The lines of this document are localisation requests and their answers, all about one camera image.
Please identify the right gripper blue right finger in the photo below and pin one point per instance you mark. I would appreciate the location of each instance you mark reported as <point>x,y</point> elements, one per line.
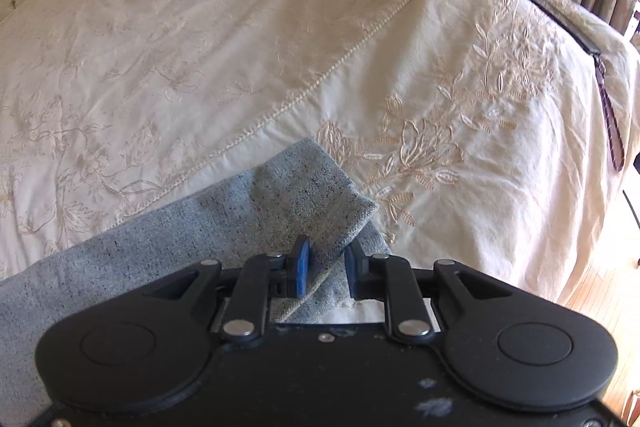
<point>389,279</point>

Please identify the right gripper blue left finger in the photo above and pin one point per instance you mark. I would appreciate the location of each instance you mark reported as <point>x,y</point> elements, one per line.
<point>263,278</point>

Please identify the grey-blue speckled pants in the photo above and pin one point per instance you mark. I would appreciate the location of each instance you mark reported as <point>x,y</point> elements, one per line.
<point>263,209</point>

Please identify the cream embroidered bedspread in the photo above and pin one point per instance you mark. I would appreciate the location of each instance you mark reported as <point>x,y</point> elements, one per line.
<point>475,125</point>

